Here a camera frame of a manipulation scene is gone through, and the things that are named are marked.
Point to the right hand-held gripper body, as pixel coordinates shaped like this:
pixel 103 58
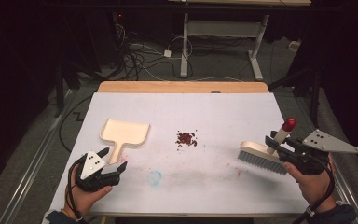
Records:
pixel 323 142

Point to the person's right hand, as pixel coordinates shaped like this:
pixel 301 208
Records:
pixel 315 189

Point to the metal floor rail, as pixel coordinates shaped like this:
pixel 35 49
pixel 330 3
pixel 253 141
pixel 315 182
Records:
pixel 354 202
pixel 34 165

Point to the white board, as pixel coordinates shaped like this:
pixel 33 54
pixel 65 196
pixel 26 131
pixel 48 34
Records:
pixel 199 112

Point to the white power strip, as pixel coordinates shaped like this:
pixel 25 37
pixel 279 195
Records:
pixel 294 46

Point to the cream dustpan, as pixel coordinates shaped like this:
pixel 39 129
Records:
pixel 124 133

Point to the white-framed desk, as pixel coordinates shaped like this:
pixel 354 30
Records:
pixel 220 28

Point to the person's left hand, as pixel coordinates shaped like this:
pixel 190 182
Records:
pixel 82 200

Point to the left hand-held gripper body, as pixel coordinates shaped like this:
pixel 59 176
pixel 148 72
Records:
pixel 90 168

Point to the wooden table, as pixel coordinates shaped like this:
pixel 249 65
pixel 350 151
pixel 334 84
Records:
pixel 183 87

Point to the white power adapter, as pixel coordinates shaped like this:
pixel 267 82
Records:
pixel 167 53

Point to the grey table grommet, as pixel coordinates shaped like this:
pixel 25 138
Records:
pixel 215 91

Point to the pile of red crumbs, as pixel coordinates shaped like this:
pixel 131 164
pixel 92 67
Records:
pixel 185 138

